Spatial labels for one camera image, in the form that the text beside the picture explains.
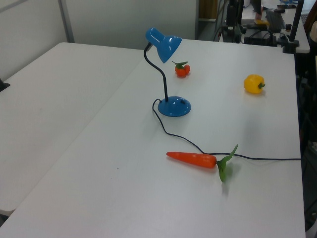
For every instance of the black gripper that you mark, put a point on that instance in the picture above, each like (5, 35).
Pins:
(232, 15)

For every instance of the blue desk lamp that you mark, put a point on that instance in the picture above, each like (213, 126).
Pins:
(173, 105)

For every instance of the yellow object on desk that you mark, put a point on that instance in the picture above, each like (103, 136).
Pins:
(260, 22)

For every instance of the thin black stand pole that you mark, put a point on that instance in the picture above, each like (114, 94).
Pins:
(240, 12)

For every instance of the black equipment box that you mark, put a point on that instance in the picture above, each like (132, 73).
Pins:
(260, 38)

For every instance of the wooden cabinet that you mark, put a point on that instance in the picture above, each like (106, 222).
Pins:
(207, 8)

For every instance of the person standing in background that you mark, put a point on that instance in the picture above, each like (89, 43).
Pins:
(257, 7)

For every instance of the black keyboard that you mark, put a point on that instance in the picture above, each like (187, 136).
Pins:
(275, 19)

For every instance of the yellow toy bell pepper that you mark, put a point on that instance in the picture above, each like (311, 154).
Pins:
(252, 84)

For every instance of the black pole with table clamp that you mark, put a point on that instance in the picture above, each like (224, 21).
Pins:
(296, 22)

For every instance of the red toy tomatoes with leaves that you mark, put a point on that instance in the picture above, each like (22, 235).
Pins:
(182, 70)

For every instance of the orange toy carrot with leaves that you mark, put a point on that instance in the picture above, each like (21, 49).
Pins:
(195, 159)

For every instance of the grey partition post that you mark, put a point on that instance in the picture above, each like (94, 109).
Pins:
(67, 22)

